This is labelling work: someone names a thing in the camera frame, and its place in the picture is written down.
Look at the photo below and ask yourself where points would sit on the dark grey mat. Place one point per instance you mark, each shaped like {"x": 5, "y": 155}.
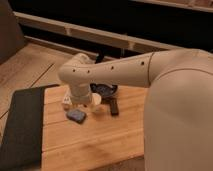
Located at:
{"x": 22, "y": 138}

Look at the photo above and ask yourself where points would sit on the dark rectangular block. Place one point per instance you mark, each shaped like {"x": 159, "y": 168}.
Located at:
{"x": 113, "y": 106}

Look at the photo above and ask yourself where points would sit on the white ceramic cup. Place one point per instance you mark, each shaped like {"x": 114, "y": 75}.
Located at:
{"x": 96, "y": 101}

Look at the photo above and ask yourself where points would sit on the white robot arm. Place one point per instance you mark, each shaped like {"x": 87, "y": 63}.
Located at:
{"x": 178, "y": 110}

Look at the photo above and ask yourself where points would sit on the blue sponge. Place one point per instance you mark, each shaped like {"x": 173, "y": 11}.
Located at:
{"x": 76, "y": 115}

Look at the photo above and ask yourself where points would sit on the white bottle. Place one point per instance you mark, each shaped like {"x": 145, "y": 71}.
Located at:
{"x": 66, "y": 101}

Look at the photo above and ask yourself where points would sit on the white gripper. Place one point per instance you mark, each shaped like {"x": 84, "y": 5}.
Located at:
{"x": 80, "y": 94}

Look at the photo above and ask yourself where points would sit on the dark round bowl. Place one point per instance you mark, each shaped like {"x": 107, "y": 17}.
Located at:
{"x": 105, "y": 91}

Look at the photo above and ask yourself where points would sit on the wooden board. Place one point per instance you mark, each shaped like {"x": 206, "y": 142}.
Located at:
{"x": 101, "y": 140}

